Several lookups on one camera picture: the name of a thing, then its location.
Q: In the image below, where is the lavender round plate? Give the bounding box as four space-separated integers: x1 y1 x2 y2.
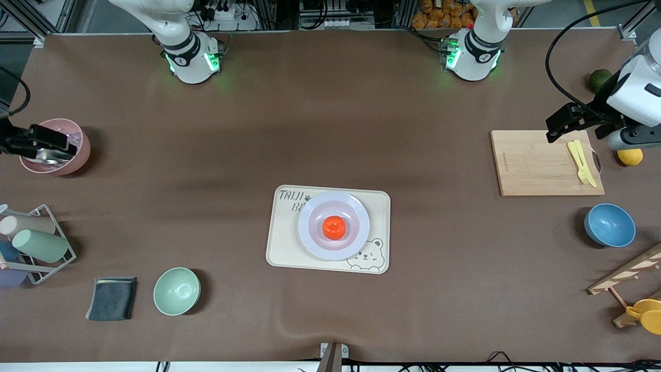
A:
297 191 371 261

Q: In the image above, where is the orange mandarin fruit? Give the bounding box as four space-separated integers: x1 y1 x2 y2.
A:
322 215 348 241

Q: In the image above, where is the shiny metal ladle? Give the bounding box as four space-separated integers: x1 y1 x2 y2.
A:
23 149 78 166

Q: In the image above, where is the pink bowl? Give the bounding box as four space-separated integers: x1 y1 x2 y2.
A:
19 118 92 177

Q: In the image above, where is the dark green avocado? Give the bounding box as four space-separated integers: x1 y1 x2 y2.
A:
589 69 614 94

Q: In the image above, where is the yellow plastic knife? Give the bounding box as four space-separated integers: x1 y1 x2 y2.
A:
573 139 597 188

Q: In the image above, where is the yellow plastic fork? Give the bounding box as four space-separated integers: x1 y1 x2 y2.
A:
566 141 592 186

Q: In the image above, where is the wooden cutting board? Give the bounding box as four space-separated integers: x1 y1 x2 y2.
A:
490 129 606 198

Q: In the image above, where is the beige cup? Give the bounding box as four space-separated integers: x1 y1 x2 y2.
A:
0 214 56 237

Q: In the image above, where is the mint green cup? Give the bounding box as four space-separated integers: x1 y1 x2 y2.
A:
12 229 69 264

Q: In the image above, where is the blue bowl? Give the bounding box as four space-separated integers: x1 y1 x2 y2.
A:
584 203 637 248

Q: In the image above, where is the purple cup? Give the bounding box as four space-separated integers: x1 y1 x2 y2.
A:
0 269 27 288

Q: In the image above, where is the wooden peg rack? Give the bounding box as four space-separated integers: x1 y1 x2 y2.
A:
587 243 661 329

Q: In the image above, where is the dark grey folded cloth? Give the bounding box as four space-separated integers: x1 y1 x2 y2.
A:
85 277 138 322

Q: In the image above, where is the bag of orange buns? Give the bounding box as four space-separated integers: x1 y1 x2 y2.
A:
412 0 478 30

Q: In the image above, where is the mint green bowl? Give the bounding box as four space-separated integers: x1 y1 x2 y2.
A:
153 267 201 317

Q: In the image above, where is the yellow mug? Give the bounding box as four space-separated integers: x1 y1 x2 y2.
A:
625 298 661 335

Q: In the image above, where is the white power strip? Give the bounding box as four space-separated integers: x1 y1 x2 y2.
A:
199 0 260 32

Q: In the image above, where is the cream bear print tray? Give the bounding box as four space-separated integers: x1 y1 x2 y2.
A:
265 184 391 274

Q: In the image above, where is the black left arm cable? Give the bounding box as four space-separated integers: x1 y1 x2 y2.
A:
545 0 652 114

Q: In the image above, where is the grey wire cup rack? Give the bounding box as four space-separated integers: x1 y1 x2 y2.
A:
0 204 77 285

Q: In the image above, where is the metal table edge bracket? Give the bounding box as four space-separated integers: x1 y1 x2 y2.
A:
317 341 350 372

